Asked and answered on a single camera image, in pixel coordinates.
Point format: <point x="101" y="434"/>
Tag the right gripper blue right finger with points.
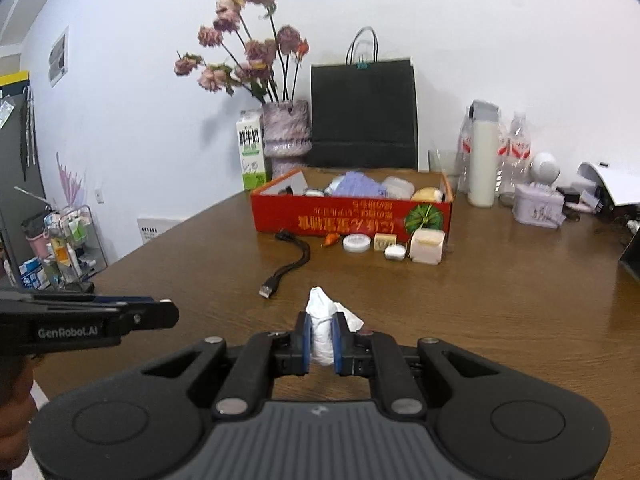
<point x="389" y="368"/>

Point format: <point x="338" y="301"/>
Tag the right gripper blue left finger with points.
<point x="253" y="368"/>

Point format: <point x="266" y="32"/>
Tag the white tissue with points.
<point x="321" y="308"/>

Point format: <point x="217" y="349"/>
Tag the small beige box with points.
<point x="383" y="240"/>

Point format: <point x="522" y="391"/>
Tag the small orange carrot toy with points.
<point x="331" y="239"/>

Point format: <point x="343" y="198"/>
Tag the cream cube block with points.
<point x="426" y="246"/>

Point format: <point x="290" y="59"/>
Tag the person's left hand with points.
<point x="17" y="410"/>

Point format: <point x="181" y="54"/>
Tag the round white tin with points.
<point x="356" y="243"/>

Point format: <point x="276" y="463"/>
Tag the red cardboard pumpkin box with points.
<point x="282" y="204"/>

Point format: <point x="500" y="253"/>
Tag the purple knitted cloth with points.
<point x="356" y="184"/>

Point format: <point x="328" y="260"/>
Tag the clear drinking glass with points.
<point x="446" y="162"/>

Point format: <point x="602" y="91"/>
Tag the purple textured vase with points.
<point x="287" y="135"/>

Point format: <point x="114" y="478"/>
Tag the lavender tin box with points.
<point x="538" y="205"/>

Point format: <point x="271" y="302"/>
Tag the plastic water bottle left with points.
<point x="464" y="151"/>

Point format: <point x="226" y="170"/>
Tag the plastic water bottle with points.
<point x="514" y="154"/>
<point x="464" y="151"/>

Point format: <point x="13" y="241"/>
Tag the green white milk carton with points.
<point x="254" y="170"/>

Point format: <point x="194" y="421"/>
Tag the plastic water bottle right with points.
<point x="514" y="154"/>

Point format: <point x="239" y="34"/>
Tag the black paper shopping bag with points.
<point x="363" y="112"/>

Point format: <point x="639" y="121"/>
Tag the white round robot toy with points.
<point x="544" y="169"/>

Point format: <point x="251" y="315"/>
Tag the black power adapter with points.
<point x="571" y="195"/>

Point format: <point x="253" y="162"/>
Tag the white thermos bottle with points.
<point x="485" y="141"/>

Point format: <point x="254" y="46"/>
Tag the dark tablet screen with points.
<point x="630" y="260"/>

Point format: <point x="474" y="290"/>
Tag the dried pink flower bouquet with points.
<point x="268" y="69"/>

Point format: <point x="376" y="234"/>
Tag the wire storage rack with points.
<point x="68" y="246"/>

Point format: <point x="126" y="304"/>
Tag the white wall outlet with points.
<point x="150" y="228"/>

